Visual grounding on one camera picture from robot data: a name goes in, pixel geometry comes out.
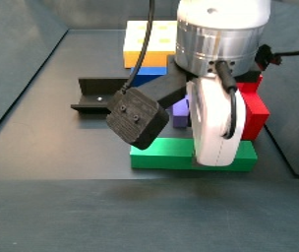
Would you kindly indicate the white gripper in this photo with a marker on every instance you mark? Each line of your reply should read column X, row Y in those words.
column 210, row 116

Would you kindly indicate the green rectangular block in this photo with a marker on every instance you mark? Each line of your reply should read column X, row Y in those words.
column 171, row 153

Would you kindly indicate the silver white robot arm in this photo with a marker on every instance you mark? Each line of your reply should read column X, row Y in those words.
column 219, row 33

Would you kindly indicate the yellow slotted board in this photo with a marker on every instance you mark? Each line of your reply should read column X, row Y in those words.
column 161, row 44

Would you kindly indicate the purple comb-shaped block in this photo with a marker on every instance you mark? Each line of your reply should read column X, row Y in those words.
column 180, row 113

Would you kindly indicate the red zigzag block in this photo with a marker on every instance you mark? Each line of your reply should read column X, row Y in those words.
column 256, row 112

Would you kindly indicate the blue rectangular block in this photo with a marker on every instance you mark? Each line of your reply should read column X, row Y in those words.
column 147, row 74

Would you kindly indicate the black angle bracket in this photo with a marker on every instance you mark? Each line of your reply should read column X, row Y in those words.
column 97, row 91

